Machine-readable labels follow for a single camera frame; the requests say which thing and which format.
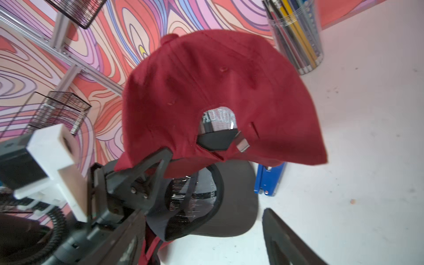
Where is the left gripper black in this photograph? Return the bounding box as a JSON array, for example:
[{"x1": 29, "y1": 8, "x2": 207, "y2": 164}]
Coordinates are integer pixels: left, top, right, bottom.
[{"x1": 87, "y1": 148, "x2": 173, "y2": 232}]

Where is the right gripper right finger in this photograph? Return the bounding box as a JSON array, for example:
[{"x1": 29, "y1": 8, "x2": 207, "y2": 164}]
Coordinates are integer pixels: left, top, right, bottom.
[{"x1": 262, "y1": 208, "x2": 327, "y2": 265}]

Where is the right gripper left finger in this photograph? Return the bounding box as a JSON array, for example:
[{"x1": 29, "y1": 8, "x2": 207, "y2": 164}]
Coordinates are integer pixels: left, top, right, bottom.
[{"x1": 79, "y1": 210, "x2": 145, "y2": 265}]

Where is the dark grey cap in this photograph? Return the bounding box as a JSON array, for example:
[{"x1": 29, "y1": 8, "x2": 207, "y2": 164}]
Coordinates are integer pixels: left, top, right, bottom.
[{"x1": 146, "y1": 160, "x2": 259, "y2": 242}]

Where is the dark red cap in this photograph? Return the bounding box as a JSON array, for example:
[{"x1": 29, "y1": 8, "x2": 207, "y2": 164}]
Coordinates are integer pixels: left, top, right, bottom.
[
  {"x1": 115, "y1": 30, "x2": 327, "y2": 178},
  {"x1": 138, "y1": 226, "x2": 171, "y2": 265}
]

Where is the dark red cap front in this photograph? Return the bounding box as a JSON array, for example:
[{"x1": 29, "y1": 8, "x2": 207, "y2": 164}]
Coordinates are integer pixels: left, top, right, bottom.
[{"x1": 138, "y1": 226, "x2": 171, "y2": 265}]

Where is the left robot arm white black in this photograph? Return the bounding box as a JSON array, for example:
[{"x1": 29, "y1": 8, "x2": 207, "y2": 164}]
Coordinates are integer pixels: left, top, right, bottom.
[{"x1": 1, "y1": 148, "x2": 172, "y2": 265}]

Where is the pencil cup with pencils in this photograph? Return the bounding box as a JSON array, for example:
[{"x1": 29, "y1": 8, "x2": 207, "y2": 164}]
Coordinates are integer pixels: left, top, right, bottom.
[{"x1": 262, "y1": 0, "x2": 324, "y2": 75}]

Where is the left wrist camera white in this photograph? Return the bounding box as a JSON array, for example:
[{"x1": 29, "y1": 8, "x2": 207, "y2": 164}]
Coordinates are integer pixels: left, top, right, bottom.
[{"x1": 1, "y1": 124, "x2": 89, "y2": 223}]

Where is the black wire basket left wall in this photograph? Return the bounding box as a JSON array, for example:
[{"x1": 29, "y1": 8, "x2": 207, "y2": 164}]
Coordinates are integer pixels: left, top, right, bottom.
[{"x1": 1, "y1": 91, "x2": 92, "y2": 141}]

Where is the black wire basket wall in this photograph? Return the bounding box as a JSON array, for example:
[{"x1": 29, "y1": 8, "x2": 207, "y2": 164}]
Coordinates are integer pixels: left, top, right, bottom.
[
  {"x1": 45, "y1": 0, "x2": 107, "y2": 29},
  {"x1": 1, "y1": 91, "x2": 92, "y2": 141}
]

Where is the black wire basket back wall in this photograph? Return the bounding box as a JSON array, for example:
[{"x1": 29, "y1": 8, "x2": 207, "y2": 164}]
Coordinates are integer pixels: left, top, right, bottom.
[{"x1": 45, "y1": 0, "x2": 107, "y2": 29}]

